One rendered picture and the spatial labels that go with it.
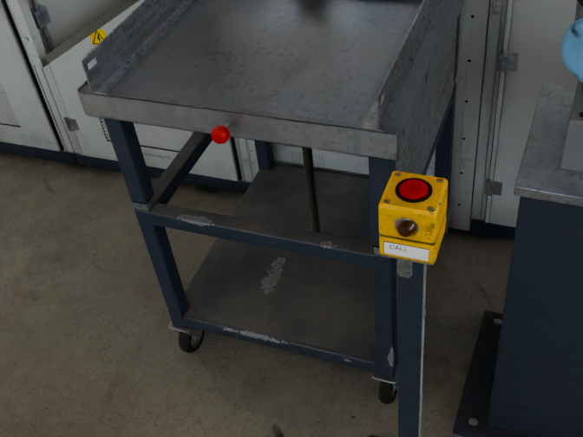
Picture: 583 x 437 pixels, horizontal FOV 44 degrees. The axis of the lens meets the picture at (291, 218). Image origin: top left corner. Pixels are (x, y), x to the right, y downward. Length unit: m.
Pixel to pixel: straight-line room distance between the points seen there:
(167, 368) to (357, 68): 1.00
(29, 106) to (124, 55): 1.19
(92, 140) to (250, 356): 1.02
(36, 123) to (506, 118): 1.59
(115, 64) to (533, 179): 0.81
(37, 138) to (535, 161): 1.90
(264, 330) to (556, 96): 0.85
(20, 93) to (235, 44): 1.29
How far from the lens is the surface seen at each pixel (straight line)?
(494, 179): 2.08
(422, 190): 1.00
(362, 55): 1.41
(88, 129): 2.57
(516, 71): 1.88
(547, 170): 1.30
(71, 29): 1.66
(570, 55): 1.09
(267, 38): 1.50
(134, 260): 2.30
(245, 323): 1.81
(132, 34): 1.53
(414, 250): 1.03
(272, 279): 1.90
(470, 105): 1.97
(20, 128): 2.78
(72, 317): 2.21
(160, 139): 2.42
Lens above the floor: 1.56
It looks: 42 degrees down
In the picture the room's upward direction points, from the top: 8 degrees counter-clockwise
